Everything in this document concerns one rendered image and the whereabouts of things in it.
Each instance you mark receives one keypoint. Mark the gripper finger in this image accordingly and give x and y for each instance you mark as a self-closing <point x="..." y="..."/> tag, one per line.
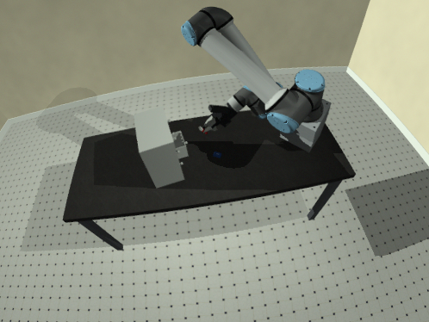
<point x="213" y="126"/>
<point x="209" y="120"/>

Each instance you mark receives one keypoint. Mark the grey chest of drawers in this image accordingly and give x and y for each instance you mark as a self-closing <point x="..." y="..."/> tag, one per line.
<point x="156" y="147"/>

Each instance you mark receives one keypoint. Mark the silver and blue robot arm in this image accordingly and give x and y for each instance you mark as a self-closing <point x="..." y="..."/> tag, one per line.
<point x="266" y="99"/>

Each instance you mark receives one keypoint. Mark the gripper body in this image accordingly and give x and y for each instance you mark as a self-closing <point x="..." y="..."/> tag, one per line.
<point x="224" y="117"/>

